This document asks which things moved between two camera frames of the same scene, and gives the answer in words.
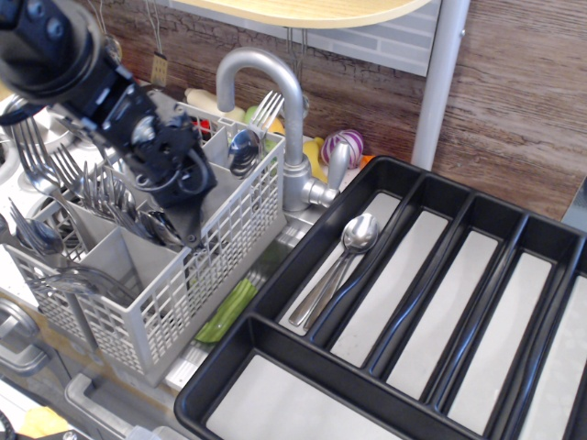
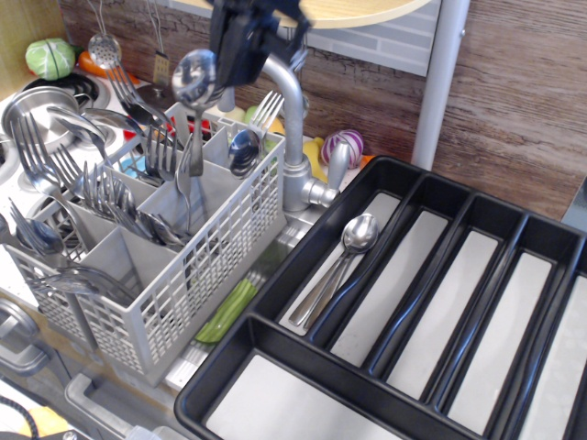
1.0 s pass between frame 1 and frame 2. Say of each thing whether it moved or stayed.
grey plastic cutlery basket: stayed
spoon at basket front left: stayed
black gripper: moved
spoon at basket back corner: stayed
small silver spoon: moved
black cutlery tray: stayed
